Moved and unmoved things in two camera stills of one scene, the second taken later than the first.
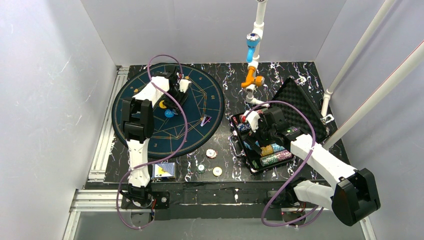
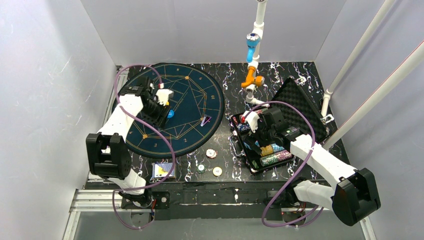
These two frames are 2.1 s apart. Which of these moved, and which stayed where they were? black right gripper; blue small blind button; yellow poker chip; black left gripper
Moved: black left gripper
Stayed: blue small blind button; yellow poker chip; black right gripper
